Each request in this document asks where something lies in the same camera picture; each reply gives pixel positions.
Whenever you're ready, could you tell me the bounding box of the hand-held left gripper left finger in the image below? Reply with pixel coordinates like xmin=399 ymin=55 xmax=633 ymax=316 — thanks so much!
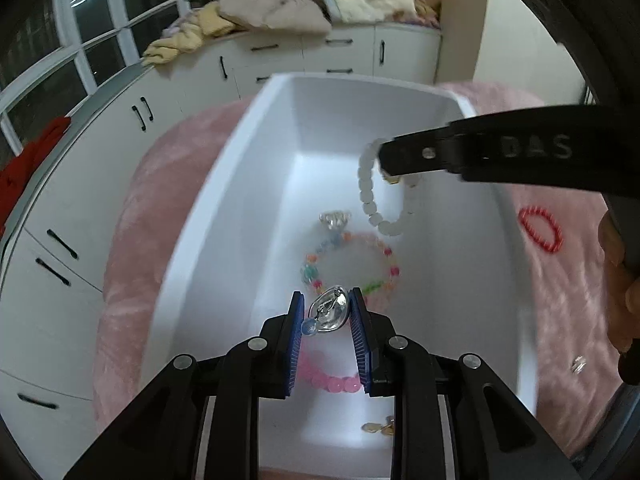
xmin=62 ymin=291 xmax=306 ymax=480

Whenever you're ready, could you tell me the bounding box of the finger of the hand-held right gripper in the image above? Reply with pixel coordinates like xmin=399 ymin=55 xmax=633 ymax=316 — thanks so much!
xmin=378 ymin=120 xmax=454 ymax=178

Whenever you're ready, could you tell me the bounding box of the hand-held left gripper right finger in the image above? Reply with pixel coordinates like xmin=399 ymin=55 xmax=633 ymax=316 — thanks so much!
xmin=348 ymin=287 xmax=581 ymax=480

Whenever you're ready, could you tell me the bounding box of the pink bead bracelet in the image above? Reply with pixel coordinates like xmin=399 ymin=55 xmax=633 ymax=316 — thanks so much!
xmin=297 ymin=350 xmax=396 ymax=435

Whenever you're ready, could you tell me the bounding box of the white bead bracelet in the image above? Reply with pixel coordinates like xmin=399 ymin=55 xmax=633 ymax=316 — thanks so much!
xmin=357 ymin=137 xmax=421 ymax=237

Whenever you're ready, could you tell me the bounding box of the multicolour crystal bead bracelet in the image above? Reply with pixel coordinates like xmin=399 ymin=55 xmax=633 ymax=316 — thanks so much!
xmin=299 ymin=210 xmax=402 ymax=302

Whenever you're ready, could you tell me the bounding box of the white rectangular box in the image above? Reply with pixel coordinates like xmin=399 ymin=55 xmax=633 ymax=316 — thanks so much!
xmin=141 ymin=72 xmax=541 ymax=478

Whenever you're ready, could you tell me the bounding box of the person's right hand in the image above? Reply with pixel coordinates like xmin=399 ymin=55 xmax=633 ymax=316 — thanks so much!
xmin=597 ymin=207 xmax=640 ymax=356

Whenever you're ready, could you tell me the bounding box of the floral quilt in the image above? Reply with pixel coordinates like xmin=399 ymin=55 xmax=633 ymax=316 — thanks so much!
xmin=320 ymin=0 xmax=443 ymax=28

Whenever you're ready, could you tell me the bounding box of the beige clothing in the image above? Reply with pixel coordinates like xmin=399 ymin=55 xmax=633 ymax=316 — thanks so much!
xmin=216 ymin=0 xmax=333 ymax=36

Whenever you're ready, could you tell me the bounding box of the pink plush blanket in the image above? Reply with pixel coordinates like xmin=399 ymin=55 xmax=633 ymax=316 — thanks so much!
xmin=92 ymin=80 xmax=626 ymax=480

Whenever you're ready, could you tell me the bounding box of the yellow cloth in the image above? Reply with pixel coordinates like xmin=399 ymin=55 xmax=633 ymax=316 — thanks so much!
xmin=141 ymin=1 xmax=236 ymax=67

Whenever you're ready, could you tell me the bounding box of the white cabinet row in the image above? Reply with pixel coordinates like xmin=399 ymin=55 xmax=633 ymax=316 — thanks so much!
xmin=0 ymin=22 xmax=443 ymax=461

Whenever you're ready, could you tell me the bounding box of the red cloth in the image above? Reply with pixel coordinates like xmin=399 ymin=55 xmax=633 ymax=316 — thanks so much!
xmin=0 ymin=116 xmax=72 ymax=241

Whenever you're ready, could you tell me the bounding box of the red bead bracelet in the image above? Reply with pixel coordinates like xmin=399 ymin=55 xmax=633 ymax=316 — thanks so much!
xmin=518 ymin=205 xmax=564 ymax=255

